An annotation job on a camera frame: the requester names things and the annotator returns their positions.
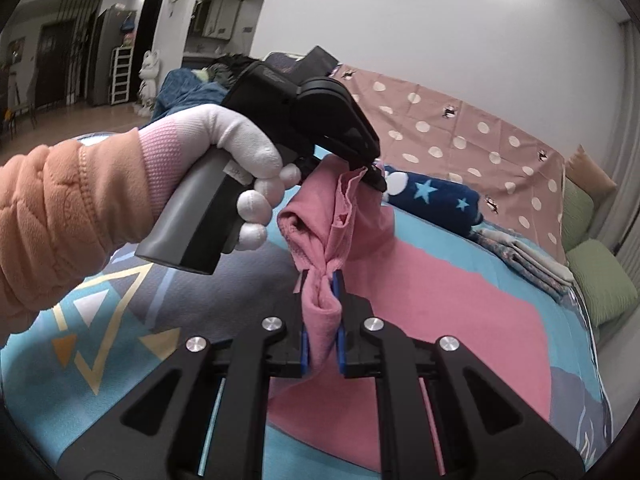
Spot folded cream cloth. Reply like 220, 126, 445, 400
492, 230, 576, 286

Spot blue cloth pile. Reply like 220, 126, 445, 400
152, 69, 232, 122

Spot white lucky cat statue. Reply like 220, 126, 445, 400
136, 50, 162, 113

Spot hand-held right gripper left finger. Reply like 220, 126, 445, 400
52, 280, 309, 480

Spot person's left forearm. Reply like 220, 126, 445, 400
0, 127, 153, 351

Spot green pillow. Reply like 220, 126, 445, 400
565, 239, 636, 331
560, 177, 596, 253

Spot dark cloth pile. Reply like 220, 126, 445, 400
206, 54, 263, 92

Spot white shelf rack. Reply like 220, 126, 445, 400
110, 46, 134, 106

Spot person's left hand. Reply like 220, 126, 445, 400
140, 105, 302, 252

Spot pink garment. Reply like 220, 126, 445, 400
267, 160, 553, 473

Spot grey curtain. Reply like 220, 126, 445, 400
595, 19, 640, 346

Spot kitchen cabinets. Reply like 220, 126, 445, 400
192, 0, 242, 41

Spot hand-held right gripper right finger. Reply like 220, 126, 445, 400
332, 270, 588, 480

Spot chair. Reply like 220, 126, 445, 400
0, 101, 37, 137

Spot dark door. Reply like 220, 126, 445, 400
34, 22, 77, 109

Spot stack of folded clothes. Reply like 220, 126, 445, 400
472, 225, 566, 303

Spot brown polka dot sheet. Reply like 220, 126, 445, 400
330, 64, 573, 266

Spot navy star fleece blanket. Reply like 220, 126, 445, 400
382, 162, 493, 236

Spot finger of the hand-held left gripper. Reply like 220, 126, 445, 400
350, 152, 388, 193

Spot tan pillow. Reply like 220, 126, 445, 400
565, 144, 618, 201

